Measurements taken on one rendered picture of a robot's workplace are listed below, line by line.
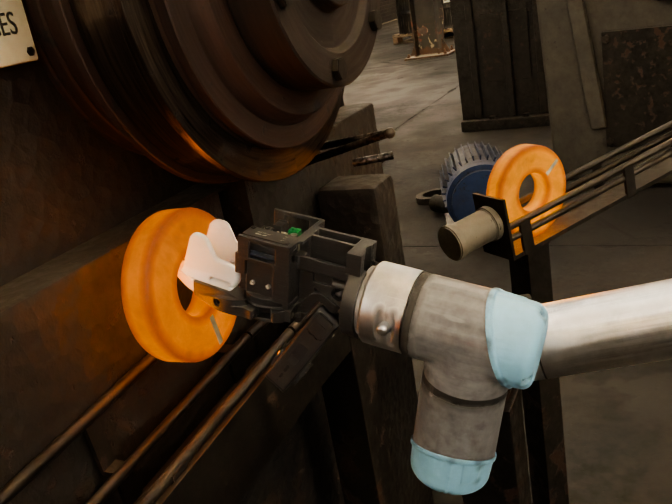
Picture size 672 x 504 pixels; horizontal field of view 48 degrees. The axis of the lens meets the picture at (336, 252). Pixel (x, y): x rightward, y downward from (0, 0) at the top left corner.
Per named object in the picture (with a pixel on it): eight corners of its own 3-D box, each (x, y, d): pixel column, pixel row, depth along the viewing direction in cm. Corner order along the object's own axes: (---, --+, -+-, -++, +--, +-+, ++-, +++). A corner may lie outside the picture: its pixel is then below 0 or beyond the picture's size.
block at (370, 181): (336, 333, 120) (309, 189, 112) (355, 311, 127) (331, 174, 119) (398, 336, 115) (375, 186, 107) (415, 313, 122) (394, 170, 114)
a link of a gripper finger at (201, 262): (168, 215, 73) (250, 236, 70) (170, 269, 76) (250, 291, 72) (148, 226, 70) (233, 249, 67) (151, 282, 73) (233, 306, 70)
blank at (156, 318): (94, 256, 67) (123, 255, 65) (186, 183, 79) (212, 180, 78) (156, 394, 73) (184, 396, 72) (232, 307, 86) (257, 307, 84)
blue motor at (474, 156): (449, 252, 301) (439, 169, 289) (442, 209, 354) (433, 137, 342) (528, 241, 296) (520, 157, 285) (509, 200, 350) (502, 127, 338)
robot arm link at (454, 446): (494, 436, 76) (513, 342, 71) (488, 513, 66) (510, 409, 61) (417, 420, 77) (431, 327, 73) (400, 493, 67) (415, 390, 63)
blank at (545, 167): (516, 252, 129) (531, 256, 126) (469, 196, 121) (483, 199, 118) (565, 183, 132) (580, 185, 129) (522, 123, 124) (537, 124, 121)
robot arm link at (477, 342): (521, 419, 60) (541, 326, 57) (393, 379, 64) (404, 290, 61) (539, 372, 67) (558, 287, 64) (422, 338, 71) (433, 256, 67)
